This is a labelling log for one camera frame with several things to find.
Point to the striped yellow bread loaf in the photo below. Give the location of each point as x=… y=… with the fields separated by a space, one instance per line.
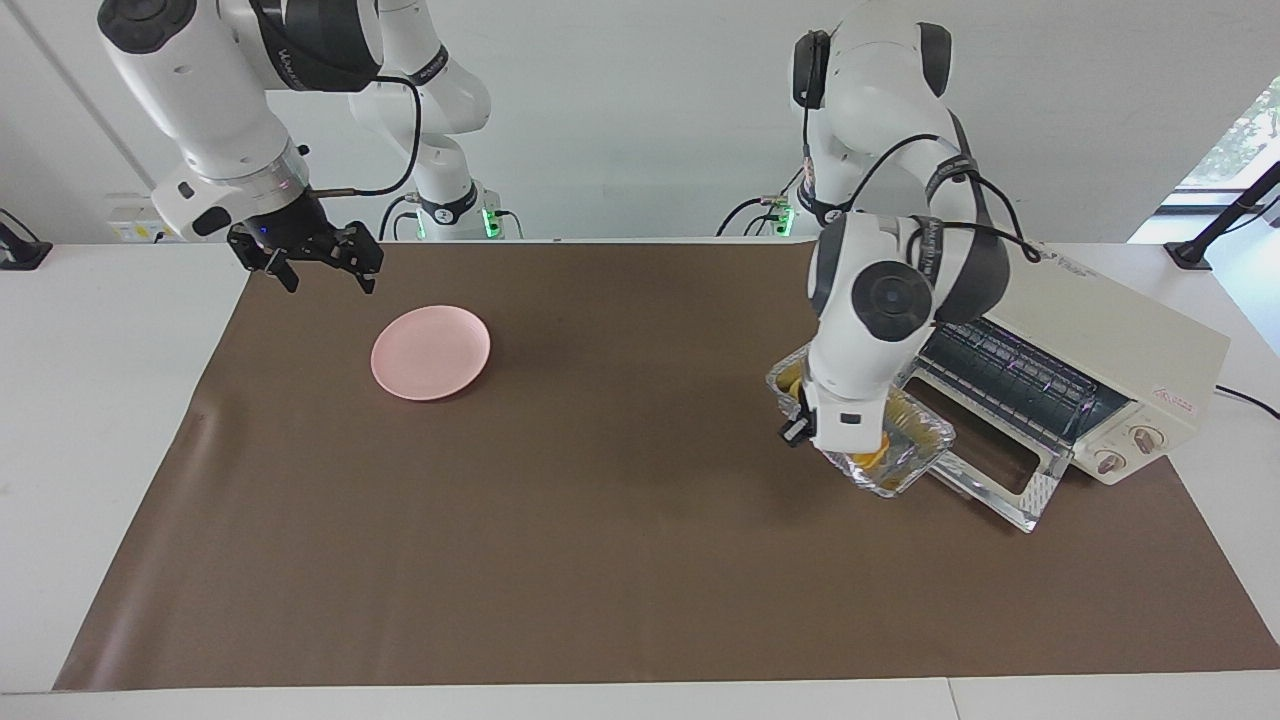
x=870 y=455

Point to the glass oven door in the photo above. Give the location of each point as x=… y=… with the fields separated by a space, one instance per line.
x=1000 y=480

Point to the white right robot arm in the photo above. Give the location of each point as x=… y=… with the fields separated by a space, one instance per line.
x=210 y=90

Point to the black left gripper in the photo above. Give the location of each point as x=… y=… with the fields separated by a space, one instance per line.
x=805 y=400

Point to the white wall power socket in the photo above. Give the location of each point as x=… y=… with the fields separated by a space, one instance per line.
x=135 y=215

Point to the pink round plate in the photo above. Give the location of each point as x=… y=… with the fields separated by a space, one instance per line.
x=430 y=352

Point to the black desk clamp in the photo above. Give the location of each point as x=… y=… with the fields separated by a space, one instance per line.
x=20 y=250

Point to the aluminium foil tray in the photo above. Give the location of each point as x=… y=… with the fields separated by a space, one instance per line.
x=920 y=455

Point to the cream toaster oven body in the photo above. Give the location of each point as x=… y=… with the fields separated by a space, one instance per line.
x=1120 y=340

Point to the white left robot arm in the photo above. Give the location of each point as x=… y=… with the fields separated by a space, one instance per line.
x=880 y=300

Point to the brown table mat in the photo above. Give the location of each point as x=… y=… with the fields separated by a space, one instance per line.
x=650 y=600

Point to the window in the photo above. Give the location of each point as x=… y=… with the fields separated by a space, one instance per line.
x=1240 y=140

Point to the beige oven knob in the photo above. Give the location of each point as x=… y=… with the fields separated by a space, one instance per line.
x=1108 y=461
x=1147 y=437

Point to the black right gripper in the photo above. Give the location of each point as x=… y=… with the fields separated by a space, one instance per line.
x=285 y=235

